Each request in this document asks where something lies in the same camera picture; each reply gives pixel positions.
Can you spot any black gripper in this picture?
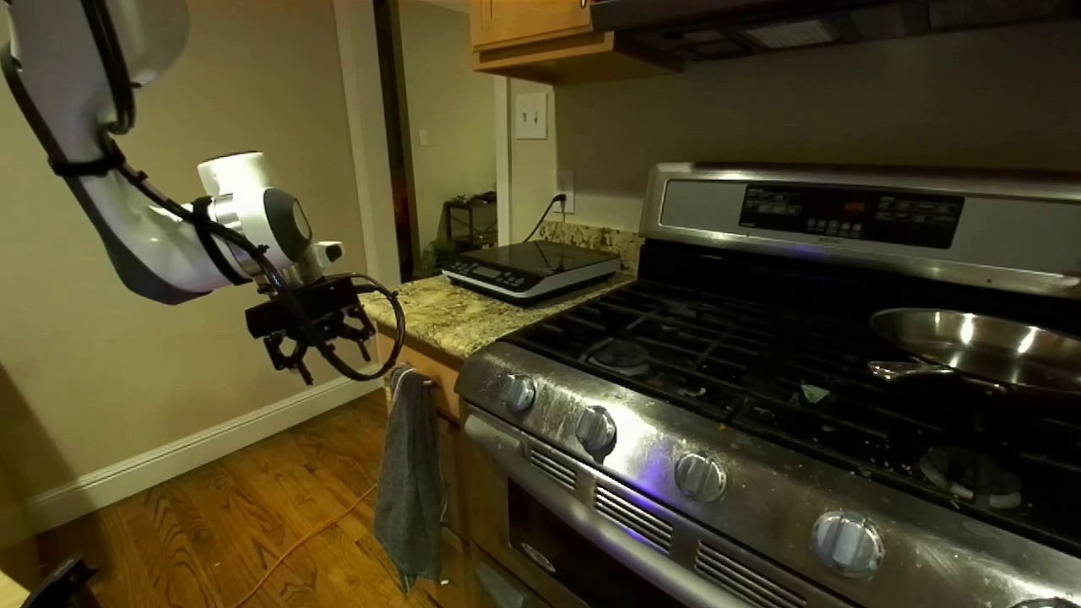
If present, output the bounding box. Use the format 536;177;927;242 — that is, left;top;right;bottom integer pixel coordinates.
248;275;375;382

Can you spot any grey striped towel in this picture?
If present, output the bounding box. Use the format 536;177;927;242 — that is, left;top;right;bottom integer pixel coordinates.
375;372;442;588

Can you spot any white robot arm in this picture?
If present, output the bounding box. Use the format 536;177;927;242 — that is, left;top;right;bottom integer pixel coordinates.
3;0;384;382

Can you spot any granite countertop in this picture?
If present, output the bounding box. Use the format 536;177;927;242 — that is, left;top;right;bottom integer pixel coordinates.
395;224;641;360

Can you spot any black induction cooktop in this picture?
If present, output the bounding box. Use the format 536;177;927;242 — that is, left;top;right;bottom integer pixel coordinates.
442;240;620;305

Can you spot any upper wooden cabinet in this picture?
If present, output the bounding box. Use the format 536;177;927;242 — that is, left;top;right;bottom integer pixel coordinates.
468;0;667;85

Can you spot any black range hood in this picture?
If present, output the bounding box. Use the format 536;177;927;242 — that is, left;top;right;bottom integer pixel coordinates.
591;0;1081;70

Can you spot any stainless steel gas stove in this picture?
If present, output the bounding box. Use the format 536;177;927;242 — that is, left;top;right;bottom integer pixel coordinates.
459;163;1081;608

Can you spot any stainless steel frying pan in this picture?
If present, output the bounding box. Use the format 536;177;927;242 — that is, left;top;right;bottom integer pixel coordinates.
868;309;1081;395

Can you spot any black cooktop power cord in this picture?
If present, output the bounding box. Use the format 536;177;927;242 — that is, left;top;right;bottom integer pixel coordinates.
524;193;571;248

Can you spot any white wall light switch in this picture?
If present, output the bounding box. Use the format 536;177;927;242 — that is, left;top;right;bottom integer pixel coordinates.
514;91;546;142

